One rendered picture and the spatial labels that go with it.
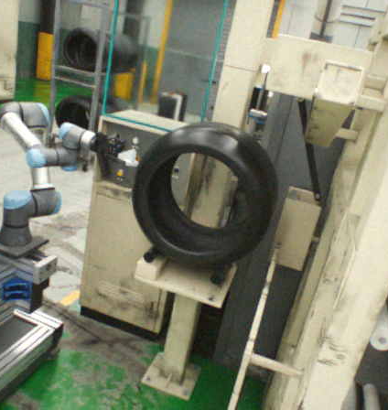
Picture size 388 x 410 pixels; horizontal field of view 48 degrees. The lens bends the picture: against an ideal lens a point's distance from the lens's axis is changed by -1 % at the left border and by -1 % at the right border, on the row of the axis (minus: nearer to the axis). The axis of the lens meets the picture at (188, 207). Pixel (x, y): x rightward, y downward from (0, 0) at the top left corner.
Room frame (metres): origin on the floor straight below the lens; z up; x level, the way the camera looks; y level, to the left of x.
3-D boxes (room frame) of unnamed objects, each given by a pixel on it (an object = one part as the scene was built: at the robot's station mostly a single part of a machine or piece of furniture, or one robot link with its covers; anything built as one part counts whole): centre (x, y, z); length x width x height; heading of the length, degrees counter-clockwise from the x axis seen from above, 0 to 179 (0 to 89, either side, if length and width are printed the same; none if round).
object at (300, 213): (1.81, -0.48, 1.05); 0.20 x 0.15 x 0.30; 167
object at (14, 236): (1.79, 0.76, 0.77); 0.15 x 0.15 x 0.10
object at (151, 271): (1.71, 0.07, 0.84); 0.36 x 0.09 x 0.06; 167
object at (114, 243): (2.42, 0.25, 0.63); 0.56 x 0.41 x 1.27; 77
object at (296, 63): (1.49, -0.32, 1.71); 0.61 x 0.25 x 0.15; 167
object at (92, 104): (5.71, 1.44, 0.96); 1.36 x 0.71 x 1.92; 163
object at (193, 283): (1.68, -0.06, 0.80); 0.37 x 0.36 x 0.02; 77
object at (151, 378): (1.94, -0.10, 0.02); 0.27 x 0.27 x 0.04; 77
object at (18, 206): (1.80, 0.76, 0.88); 0.13 x 0.12 x 0.14; 138
